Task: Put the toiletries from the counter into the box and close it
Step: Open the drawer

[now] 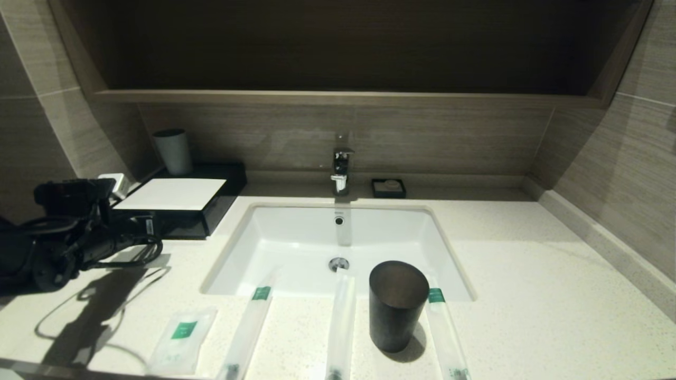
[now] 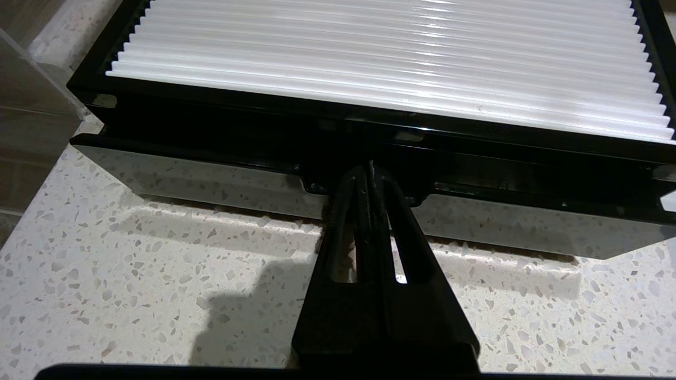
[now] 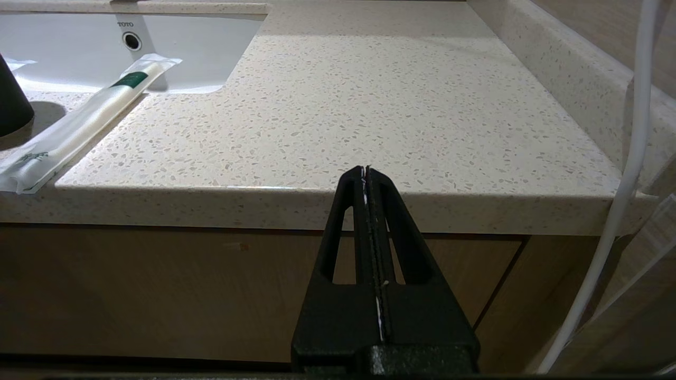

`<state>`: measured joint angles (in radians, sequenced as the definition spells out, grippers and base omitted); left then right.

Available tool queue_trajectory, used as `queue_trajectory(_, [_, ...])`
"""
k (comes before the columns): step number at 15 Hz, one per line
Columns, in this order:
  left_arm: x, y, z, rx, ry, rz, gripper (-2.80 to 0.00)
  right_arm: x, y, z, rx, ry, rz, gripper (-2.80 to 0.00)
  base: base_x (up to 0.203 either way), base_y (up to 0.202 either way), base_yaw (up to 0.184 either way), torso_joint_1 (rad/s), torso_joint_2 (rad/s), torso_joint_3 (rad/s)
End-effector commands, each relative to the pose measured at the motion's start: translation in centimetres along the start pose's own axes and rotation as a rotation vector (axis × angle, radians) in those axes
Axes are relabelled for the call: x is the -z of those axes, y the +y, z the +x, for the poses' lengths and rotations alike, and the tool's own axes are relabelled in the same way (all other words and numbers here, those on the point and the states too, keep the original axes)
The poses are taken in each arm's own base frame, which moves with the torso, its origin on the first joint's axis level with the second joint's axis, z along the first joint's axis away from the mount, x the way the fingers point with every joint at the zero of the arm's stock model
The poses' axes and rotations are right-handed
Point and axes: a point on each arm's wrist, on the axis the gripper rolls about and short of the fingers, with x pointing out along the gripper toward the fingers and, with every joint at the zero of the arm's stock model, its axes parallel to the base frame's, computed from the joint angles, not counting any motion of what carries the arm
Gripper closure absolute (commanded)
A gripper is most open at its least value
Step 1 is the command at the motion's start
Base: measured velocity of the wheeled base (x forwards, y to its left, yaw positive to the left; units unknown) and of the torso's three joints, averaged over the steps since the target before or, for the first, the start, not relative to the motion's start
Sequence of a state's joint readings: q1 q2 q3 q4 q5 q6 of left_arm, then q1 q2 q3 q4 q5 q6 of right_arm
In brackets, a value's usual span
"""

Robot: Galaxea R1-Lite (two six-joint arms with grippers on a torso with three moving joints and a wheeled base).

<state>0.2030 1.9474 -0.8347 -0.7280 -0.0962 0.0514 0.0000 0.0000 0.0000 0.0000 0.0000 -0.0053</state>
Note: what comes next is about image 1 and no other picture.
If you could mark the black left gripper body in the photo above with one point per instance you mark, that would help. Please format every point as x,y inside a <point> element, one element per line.
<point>111,237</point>

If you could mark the long dental kit packet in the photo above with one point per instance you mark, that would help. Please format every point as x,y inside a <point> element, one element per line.
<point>251,327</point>

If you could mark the black box white ribbed top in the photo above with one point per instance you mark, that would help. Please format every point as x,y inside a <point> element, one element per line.
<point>174,194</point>

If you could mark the grey cup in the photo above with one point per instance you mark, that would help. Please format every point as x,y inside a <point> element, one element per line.
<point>174,153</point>

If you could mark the square shower cap packet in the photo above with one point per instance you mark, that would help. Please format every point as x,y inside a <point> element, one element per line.
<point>182,343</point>

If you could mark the white sink basin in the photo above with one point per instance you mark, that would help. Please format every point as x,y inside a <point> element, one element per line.
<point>296,248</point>

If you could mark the chrome sink drain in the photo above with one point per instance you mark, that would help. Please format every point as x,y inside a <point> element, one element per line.
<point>339,264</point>

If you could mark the chrome faucet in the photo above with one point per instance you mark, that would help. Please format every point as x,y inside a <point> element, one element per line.
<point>341,166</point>

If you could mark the long plain frosted packet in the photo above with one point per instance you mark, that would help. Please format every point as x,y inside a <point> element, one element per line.
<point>340,327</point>

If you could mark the black soap dish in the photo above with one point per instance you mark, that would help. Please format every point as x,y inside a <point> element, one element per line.
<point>376,190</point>

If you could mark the round beige soap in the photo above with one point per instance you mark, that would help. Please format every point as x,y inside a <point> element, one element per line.
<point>391,184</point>

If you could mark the dark tumbler cup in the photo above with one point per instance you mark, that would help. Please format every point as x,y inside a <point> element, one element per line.
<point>393,316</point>

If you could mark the long green label packet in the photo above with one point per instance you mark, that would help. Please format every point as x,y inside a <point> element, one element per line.
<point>446,338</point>

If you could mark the wooden wall shelf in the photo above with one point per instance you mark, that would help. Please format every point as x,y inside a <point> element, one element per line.
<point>338,97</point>

